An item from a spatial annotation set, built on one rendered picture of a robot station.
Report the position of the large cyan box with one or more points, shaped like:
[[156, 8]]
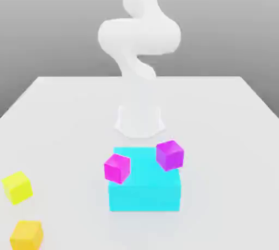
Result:
[[148, 191]]

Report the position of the small yellow cube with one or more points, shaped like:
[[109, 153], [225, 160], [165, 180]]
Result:
[[17, 187]]

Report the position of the small purple cube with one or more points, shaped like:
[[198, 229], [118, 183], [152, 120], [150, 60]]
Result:
[[171, 156]]

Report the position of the small magenta cube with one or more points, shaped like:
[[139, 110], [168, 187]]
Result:
[[116, 169]]

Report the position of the small orange cube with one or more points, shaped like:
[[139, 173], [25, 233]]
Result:
[[26, 235]]

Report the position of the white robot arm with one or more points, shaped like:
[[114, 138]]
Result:
[[139, 36]]

